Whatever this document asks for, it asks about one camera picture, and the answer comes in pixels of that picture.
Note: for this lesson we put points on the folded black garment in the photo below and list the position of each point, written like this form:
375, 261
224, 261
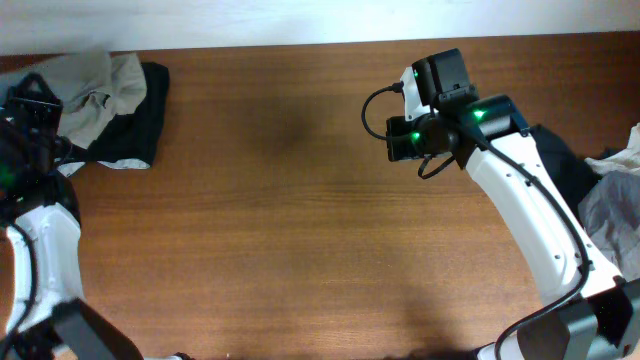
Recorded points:
134, 135

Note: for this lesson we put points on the grey brown garment pile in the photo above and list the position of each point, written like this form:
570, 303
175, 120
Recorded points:
610, 215

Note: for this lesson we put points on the dark teal garment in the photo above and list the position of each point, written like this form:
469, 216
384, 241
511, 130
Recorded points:
571, 175

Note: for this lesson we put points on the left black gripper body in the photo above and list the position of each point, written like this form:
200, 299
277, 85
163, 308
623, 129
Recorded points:
28, 107

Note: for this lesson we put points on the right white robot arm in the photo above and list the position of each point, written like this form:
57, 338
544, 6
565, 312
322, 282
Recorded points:
589, 310

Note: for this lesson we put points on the khaki cargo shorts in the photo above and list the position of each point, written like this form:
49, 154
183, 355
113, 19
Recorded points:
94, 87

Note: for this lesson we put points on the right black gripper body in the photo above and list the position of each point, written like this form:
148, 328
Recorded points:
396, 138

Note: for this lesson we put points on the grey cloth under black garment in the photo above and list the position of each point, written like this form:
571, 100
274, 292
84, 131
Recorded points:
124, 164

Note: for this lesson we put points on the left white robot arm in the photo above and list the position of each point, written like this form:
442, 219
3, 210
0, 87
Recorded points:
40, 217

